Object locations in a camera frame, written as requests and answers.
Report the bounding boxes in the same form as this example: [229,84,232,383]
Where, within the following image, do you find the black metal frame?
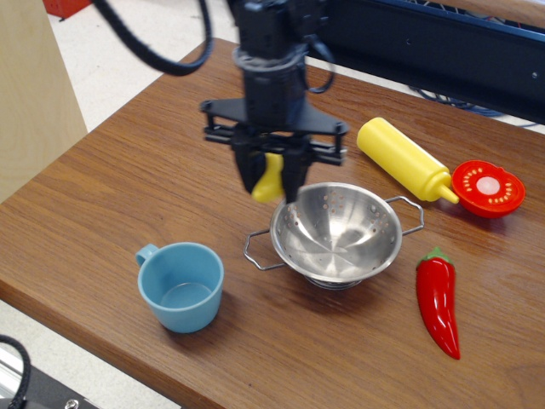
[318,1,544,124]

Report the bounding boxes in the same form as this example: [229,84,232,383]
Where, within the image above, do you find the light blue plastic cup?
[135,242,225,333]

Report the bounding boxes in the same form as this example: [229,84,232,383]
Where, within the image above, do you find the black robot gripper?
[201,46,348,204]

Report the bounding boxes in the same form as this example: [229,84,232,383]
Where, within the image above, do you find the red plastic chili pepper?
[416,247,461,360]

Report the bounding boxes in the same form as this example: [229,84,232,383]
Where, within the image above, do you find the steel colander with wire handles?
[264,182,425,290]

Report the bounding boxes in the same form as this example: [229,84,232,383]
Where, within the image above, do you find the light wooden panel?
[1,1,88,199]

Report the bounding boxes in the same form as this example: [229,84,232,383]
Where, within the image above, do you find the blue cable bundle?
[409,84,545,129]

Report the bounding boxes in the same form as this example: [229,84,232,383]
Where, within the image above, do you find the red box on floor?
[43,0,91,19]

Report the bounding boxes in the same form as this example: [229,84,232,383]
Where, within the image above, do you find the yellow plastic mustard bottle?
[357,118,459,204]

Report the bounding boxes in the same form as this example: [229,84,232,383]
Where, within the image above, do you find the aluminium rail base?
[0,347,101,409]

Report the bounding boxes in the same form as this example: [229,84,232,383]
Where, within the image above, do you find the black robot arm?
[201,1,348,204]

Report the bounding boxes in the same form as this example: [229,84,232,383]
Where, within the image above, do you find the yellow plastic toy banana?
[251,153,284,203]

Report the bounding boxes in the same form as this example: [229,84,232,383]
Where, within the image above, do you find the red plastic tomato half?
[451,160,525,219]

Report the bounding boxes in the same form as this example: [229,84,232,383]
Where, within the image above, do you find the black braided cable sleeve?
[91,0,214,78]

